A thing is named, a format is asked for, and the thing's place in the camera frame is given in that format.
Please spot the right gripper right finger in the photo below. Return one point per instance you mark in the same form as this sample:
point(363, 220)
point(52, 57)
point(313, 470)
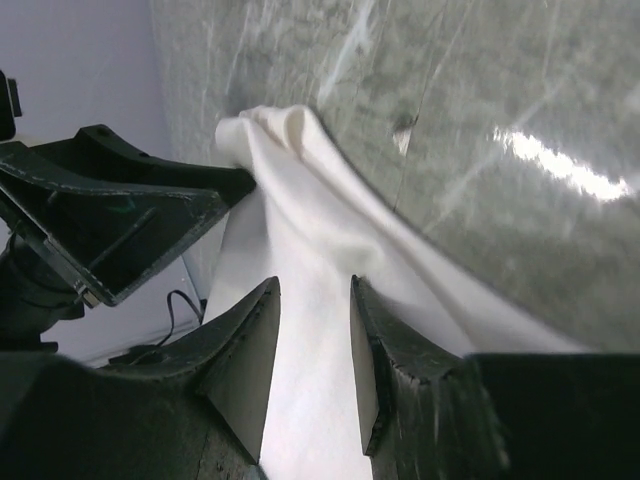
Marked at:
point(425, 413)

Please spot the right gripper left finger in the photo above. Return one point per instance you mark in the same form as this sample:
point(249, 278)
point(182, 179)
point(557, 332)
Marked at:
point(193, 409)

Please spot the white red-print t-shirt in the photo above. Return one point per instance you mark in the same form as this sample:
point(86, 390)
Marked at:
point(314, 224)

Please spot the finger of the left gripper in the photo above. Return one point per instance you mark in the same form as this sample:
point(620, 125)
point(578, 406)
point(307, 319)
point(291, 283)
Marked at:
point(97, 161)
point(107, 246)

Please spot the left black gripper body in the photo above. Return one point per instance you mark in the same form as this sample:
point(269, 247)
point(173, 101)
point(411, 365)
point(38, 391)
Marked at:
point(34, 296)

